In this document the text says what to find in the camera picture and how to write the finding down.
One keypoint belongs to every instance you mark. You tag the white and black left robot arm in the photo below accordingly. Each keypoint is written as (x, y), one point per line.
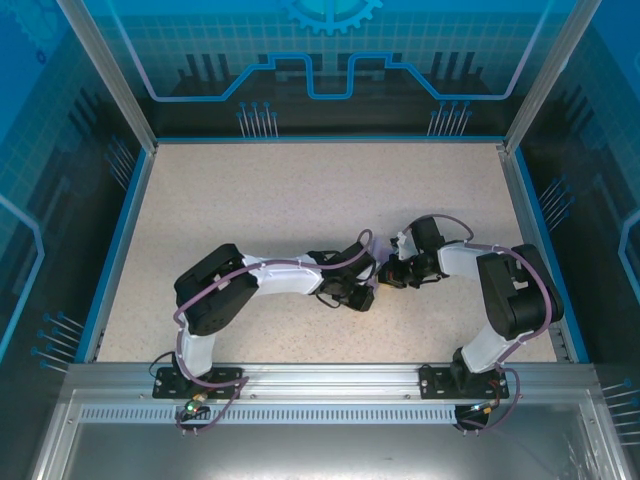
(290, 277)

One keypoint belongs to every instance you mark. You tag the aluminium frame post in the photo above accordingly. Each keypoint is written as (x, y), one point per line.
(542, 85)
(117, 85)

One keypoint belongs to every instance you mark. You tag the brass connector with green light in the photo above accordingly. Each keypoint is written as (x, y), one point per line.
(485, 407)
(196, 402)

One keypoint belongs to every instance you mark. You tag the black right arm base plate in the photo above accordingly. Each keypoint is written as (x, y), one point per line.
(432, 382)

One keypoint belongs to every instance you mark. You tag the aluminium mounting beam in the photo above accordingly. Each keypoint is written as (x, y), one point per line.
(330, 380)

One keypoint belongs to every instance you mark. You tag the blue edged aluminium side rail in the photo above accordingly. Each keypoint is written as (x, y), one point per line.
(120, 250)
(525, 200)

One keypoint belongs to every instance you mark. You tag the aluminium table edge rail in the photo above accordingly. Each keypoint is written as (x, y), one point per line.
(330, 140)

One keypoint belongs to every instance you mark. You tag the purple paper sheet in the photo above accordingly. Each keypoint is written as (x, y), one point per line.
(381, 250)

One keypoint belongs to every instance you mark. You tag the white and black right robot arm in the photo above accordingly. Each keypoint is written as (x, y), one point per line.
(465, 260)

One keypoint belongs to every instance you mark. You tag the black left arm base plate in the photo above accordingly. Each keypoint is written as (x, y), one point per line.
(165, 385)

